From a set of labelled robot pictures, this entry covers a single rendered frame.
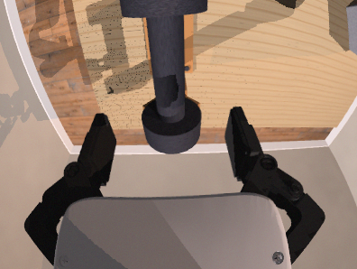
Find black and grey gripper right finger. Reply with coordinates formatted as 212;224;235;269
224;107;325;264

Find dark grey dumbbell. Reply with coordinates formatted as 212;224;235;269
120;0;207;154

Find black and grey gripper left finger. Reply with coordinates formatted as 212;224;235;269
24;113;116;266

